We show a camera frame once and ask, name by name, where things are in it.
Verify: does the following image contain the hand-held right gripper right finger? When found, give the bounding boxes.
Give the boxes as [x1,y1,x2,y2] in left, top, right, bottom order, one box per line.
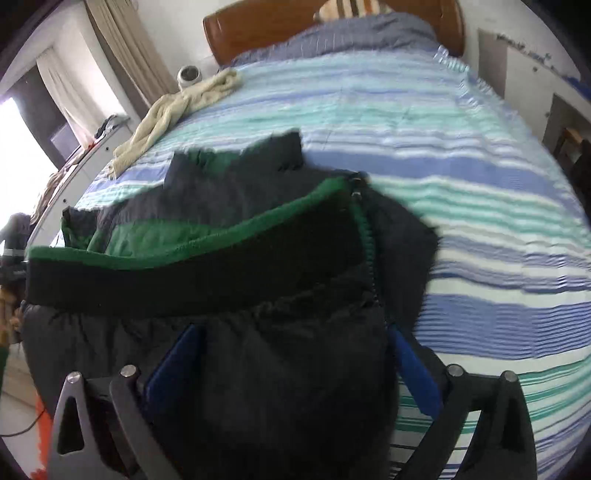
[385,323,539,480]

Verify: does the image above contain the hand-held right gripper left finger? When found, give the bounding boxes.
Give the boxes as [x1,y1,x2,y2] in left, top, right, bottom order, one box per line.
[48,323,208,480]

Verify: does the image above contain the black puffer jacket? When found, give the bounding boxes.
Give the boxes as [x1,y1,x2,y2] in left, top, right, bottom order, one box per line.
[21,131,441,480]

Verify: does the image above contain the white dresser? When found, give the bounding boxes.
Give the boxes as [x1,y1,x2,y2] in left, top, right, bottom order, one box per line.
[28,113,141,250]

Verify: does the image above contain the orange fabric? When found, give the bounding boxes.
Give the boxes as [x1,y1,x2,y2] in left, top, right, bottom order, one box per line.
[32,401,54,480]

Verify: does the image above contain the sheer white curtain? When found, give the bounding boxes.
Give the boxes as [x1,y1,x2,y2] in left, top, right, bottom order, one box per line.
[37,46,100,144]

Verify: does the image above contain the striped bed sheet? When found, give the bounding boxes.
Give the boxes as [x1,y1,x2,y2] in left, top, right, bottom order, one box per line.
[74,46,591,480]

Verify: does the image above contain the beige garment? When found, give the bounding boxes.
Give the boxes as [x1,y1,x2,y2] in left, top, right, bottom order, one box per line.
[108,68,243,180]

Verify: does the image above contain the beige curtain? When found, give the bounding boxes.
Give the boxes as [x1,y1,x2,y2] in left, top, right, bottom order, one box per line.
[85,0,178,109]

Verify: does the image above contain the round white device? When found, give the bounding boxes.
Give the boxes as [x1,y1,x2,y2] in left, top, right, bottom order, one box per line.
[178,65,204,89]

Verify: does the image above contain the wooden chair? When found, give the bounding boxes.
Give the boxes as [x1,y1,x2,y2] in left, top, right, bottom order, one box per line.
[554,127,583,162]

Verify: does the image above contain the white desk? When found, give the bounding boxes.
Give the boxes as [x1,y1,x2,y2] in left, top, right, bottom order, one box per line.
[478,28,591,153]

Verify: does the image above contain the wooden headboard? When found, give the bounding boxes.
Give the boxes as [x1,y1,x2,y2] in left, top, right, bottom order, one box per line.
[203,0,465,68]

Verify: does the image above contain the blue checked duvet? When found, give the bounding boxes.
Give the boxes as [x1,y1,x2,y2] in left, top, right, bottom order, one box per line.
[231,11,439,65]

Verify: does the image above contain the striped pillow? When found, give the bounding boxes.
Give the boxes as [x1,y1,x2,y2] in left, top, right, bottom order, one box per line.
[314,0,393,23]

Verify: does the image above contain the black cable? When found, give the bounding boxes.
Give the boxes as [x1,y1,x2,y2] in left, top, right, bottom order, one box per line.
[0,406,47,437]

